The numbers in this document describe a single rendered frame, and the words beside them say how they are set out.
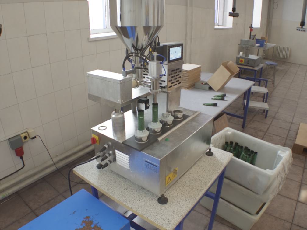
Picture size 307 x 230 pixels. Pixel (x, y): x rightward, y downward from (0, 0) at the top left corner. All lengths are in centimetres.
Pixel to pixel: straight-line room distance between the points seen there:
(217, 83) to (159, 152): 187
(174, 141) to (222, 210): 110
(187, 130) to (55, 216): 90
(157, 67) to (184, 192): 67
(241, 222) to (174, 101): 119
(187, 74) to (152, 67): 173
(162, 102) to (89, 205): 75
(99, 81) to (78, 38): 144
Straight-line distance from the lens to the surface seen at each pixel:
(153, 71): 109
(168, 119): 127
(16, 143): 238
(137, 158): 114
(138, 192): 127
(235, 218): 210
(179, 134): 123
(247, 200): 190
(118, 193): 127
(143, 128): 111
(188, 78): 283
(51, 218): 143
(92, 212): 140
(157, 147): 112
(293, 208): 253
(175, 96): 143
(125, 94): 111
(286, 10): 1117
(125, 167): 124
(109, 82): 113
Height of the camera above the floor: 162
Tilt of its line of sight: 24 degrees down
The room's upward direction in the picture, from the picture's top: straight up
